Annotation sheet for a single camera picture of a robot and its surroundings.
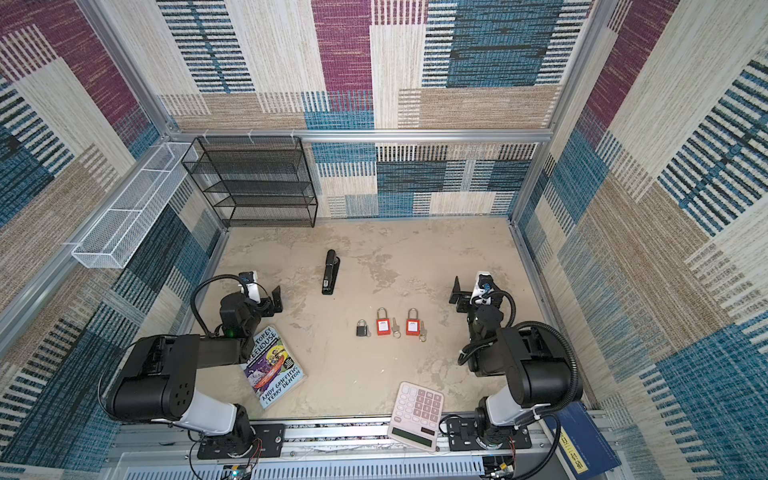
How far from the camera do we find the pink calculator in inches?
28.5

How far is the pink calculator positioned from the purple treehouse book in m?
0.27

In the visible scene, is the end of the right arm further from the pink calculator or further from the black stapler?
the black stapler

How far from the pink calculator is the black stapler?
14.9 inches

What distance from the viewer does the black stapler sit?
1.01 m

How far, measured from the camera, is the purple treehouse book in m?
0.81

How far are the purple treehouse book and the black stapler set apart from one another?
21 centimetres

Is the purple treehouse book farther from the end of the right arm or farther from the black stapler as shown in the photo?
the end of the right arm
